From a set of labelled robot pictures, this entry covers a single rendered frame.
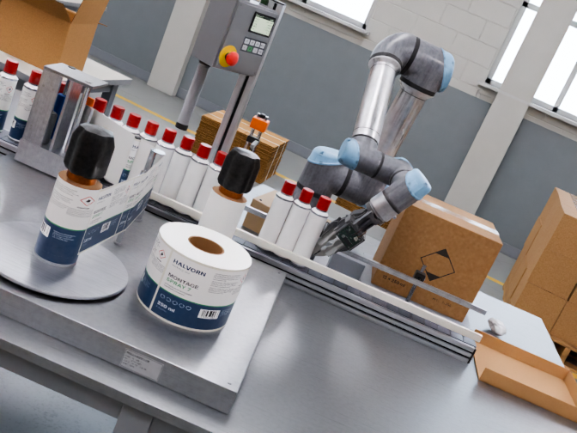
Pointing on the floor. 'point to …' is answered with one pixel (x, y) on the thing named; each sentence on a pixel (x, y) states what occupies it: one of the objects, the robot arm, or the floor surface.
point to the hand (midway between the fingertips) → (318, 251)
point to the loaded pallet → (550, 274)
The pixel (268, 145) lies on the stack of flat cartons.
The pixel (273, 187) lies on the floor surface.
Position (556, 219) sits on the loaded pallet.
